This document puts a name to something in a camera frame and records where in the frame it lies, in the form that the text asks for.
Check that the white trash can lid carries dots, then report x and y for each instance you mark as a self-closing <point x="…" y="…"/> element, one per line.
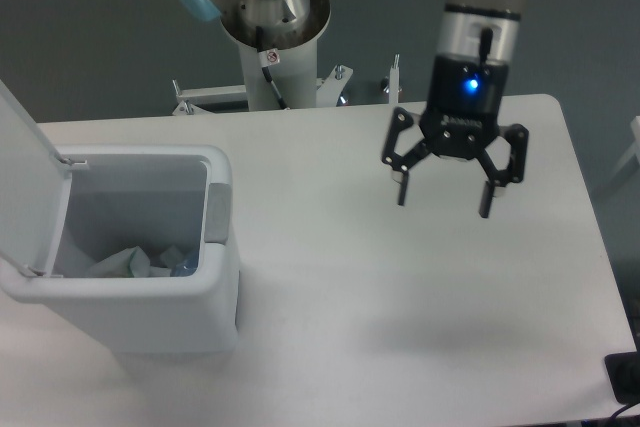
<point x="36" y="181"/>

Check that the clear plastic water bottle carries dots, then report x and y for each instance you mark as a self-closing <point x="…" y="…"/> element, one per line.
<point x="188" y="266"/>

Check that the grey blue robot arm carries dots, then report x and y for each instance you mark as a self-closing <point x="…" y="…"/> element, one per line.
<point x="484" y="31"/>

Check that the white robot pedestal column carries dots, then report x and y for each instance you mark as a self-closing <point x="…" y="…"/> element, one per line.
<point x="277" y="43"/>

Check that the white package in can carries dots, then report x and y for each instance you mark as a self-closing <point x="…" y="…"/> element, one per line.
<point x="171" y="257"/>

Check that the black device at table edge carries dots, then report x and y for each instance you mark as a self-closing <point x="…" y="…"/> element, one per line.
<point x="623" y="372"/>

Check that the white paper wrapper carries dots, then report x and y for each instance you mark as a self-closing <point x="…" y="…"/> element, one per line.
<point x="128" y="263"/>

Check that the white metal base frame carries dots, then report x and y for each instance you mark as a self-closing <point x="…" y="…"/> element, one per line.
<point x="330" y="92"/>

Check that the white trash can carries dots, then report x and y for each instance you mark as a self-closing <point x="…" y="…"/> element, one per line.
<point x="152" y="198"/>

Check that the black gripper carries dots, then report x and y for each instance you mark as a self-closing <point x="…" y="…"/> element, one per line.
<point x="465" y="112"/>

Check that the white furniture leg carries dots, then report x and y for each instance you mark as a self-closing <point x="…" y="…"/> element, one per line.
<point x="625" y="167"/>

